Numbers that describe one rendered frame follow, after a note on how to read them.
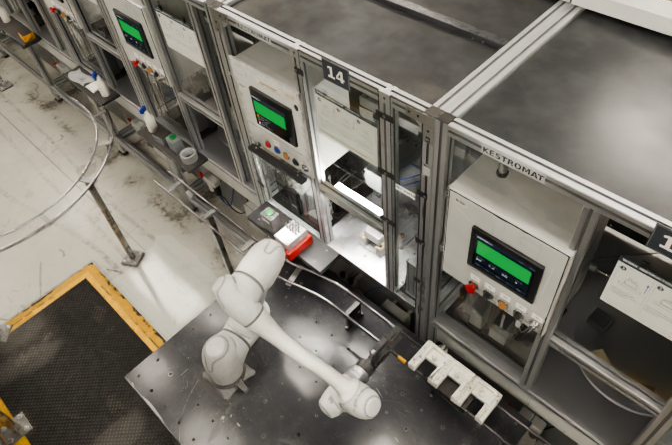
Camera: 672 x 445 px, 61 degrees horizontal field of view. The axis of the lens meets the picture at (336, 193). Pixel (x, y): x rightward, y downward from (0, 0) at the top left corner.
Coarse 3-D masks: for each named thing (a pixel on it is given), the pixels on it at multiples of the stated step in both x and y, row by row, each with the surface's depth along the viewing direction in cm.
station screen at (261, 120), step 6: (252, 96) 235; (252, 102) 238; (258, 102) 234; (264, 102) 230; (270, 108) 230; (258, 114) 241; (282, 114) 226; (258, 120) 244; (264, 120) 240; (270, 120) 236; (264, 126) 244; (270, 126) 239; (276, 126) 235; (276, 132) 239; (282, 132) 235; (282, 138) 238; (288, 138) 234
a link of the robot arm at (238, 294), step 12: (228, 276) 200; (240, 276) 201; (216, 288) 198; (228, 288) 197; (240, 288) 199; (252, 288) 201; (216, 300) 200; (228, 300) 197; (240, 300) 198; (252, 300) 200; (228, 312) 199; (240, 312) 198; (252, 312) 200
